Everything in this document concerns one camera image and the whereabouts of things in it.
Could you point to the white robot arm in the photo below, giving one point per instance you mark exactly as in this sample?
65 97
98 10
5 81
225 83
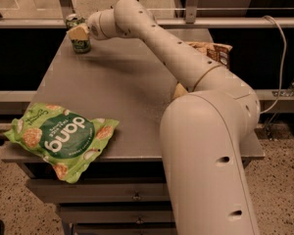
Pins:
201 132

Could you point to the brown sea salt chip bag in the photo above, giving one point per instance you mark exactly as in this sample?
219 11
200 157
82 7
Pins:
216 51

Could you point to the green dang snack bag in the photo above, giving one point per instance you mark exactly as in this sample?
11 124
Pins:
66 140

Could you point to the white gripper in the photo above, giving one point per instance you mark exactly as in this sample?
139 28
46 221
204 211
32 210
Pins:
94 25

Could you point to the grey metal railing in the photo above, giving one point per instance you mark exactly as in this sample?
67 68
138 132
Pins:
128 15

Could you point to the green soda can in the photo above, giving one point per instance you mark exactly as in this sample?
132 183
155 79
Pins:
78 33

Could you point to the grey drawer cabinet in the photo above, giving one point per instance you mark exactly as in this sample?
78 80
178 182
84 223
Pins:
144 135

